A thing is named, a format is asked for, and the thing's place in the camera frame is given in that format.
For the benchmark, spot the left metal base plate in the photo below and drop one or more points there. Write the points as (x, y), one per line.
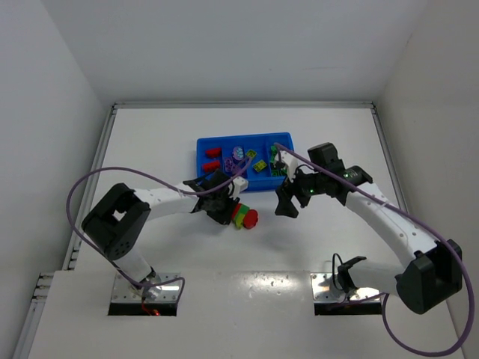
(161, 299)

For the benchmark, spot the blue divided plastic bin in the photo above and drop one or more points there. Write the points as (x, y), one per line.
(260, 143)

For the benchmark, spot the purple paw print lego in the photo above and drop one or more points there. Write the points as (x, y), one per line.
(238, 153)

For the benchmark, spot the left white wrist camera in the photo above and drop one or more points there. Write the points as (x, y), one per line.
(238, 185)

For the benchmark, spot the striped red green lego stack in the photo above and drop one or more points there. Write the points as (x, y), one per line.
(244, 217)

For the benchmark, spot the metal base plate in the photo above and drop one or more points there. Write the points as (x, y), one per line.
(161, 299)
(330, 301)

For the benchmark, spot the red lego piece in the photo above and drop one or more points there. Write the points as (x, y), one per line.
(213, 152)

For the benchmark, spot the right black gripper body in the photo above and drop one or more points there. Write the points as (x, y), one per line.
(296, 185)

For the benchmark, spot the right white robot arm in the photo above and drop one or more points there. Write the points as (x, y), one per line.
(428, 272)

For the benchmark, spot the red lego brick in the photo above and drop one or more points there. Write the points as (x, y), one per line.
(212, 166)

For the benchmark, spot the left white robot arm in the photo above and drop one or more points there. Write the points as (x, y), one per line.
(116, 222)

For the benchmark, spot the lime yellow lego brick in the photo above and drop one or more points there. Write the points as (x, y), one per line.
(260, 166)

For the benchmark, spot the purple lego plate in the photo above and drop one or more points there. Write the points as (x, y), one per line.
(230, 166)

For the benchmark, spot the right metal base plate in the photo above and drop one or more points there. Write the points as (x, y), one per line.
(330, 301)

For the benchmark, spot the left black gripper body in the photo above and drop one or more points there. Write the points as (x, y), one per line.
(221, 209)

